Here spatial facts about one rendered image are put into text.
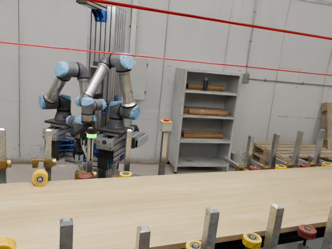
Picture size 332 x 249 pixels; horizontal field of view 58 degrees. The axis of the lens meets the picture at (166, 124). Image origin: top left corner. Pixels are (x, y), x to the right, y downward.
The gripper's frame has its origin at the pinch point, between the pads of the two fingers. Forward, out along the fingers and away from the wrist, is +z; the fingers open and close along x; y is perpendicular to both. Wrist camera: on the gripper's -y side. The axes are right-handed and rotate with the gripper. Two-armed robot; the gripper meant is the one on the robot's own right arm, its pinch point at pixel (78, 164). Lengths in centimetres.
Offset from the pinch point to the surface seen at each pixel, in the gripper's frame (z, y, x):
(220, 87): -48, 185, -224
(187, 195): -8, -77, -52
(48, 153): -18.5, -28.5, 21.1
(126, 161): -11.5, -28.6, -28.4
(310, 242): 3, -116, -105
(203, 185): -8, -65, -68
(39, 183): -10, -52, 25
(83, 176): -8.1, -41.7, 1.2
